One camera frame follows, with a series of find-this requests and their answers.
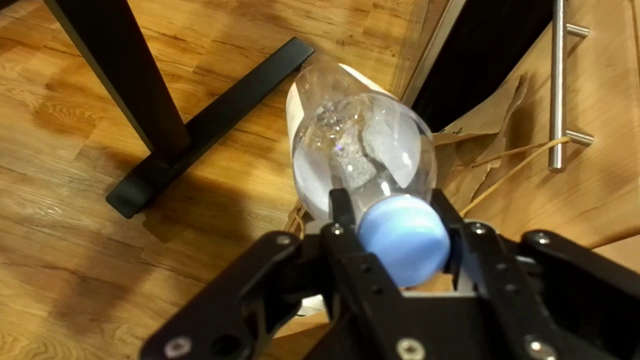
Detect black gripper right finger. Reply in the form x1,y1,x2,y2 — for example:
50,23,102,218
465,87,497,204
428,188,640,360

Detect clear water bottle blue cap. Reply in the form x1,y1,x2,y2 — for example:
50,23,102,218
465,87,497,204
286,56,453,290

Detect brown paper bag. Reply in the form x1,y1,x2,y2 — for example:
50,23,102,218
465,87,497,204
426,67,582,235

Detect metal cabinet handle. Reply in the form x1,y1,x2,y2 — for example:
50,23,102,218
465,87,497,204
545,0,596,171

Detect wooden lower cabinets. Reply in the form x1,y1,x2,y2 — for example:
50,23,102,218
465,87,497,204
517,0,640,268

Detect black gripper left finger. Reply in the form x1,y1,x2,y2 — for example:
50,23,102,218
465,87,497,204
137,188,428,360

